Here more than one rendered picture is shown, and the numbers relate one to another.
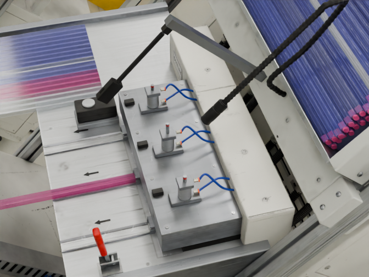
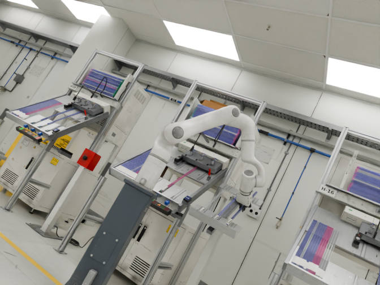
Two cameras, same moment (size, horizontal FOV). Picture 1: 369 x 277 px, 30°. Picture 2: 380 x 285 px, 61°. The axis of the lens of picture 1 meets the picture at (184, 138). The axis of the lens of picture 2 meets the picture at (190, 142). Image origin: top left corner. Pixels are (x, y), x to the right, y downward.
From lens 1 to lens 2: 2.04 m
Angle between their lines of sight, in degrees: 40
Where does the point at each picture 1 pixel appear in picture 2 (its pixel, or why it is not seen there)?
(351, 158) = (238, 143)
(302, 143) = (225, 148)
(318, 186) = (233, 152)
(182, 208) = (213, 165)
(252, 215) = (225, 162)
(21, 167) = not seen: hidden behind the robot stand
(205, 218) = (217, 165)
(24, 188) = not seen: hidden behind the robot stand
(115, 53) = not seen: hidden behind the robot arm
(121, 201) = (198, 171)
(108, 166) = (189, 167)
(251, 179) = (219, 158)
